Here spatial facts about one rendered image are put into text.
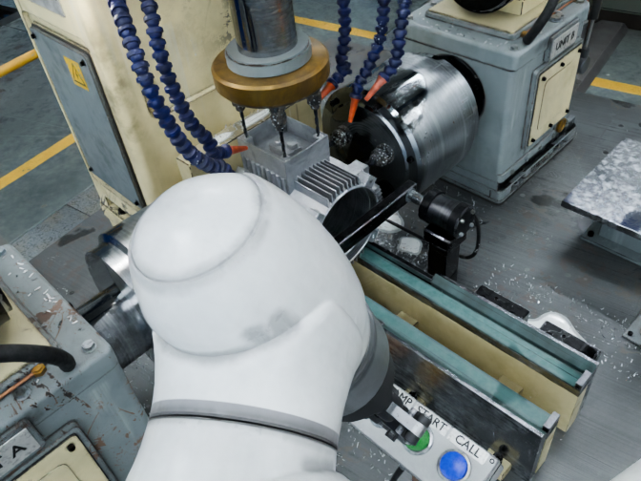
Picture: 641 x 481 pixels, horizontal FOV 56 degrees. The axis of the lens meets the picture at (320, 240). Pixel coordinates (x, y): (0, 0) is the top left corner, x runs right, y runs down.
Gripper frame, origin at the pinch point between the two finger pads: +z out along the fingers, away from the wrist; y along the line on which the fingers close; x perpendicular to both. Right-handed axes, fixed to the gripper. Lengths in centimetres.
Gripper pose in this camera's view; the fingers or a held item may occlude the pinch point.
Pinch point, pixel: (400, 422)
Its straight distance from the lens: 65.4
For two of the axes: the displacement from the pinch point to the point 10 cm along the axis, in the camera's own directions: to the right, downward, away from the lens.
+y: -7.1, -4.3, 5.6
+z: 3.5, 4.7, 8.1
